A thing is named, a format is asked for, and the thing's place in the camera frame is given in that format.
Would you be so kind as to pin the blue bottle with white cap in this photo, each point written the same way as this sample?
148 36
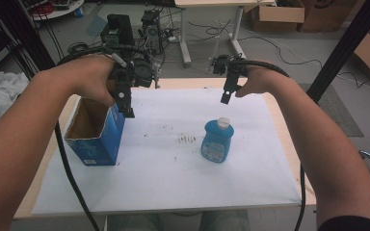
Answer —
217 141

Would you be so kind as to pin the computer tower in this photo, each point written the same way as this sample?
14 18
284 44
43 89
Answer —
151 29

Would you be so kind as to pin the wooden table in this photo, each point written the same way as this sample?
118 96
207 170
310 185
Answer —
281 112

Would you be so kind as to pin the white power strip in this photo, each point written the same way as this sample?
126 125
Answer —
172 39

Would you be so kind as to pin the person's left hand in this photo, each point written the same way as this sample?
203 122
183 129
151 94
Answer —
83 75

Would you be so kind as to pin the person's right hand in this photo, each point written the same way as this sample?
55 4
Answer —
263 80

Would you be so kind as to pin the open cardboard box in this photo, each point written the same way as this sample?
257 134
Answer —
277 16

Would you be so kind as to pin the black metal post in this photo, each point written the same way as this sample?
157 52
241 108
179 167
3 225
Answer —
343 48

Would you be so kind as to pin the black metal stand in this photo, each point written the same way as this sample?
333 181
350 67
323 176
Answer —
22 38

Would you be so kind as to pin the black sleeve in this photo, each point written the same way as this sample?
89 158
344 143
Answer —
356 224

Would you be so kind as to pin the black machine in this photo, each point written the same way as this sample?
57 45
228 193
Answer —
118 30

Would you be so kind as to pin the large cardboard box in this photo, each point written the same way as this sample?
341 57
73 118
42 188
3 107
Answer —
327 14

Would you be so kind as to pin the white cloth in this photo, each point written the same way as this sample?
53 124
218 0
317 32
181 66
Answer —
0 93

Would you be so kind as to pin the white-legged table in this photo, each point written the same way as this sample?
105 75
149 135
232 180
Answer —
205 2

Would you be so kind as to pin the grey floor mat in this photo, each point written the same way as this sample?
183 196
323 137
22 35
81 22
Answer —
337 110

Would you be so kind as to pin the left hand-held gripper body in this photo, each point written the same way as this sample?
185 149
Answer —
141 72

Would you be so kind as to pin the round white table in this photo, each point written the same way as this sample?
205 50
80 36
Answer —
61 8

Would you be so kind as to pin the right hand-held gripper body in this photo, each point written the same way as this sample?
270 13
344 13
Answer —
226 62

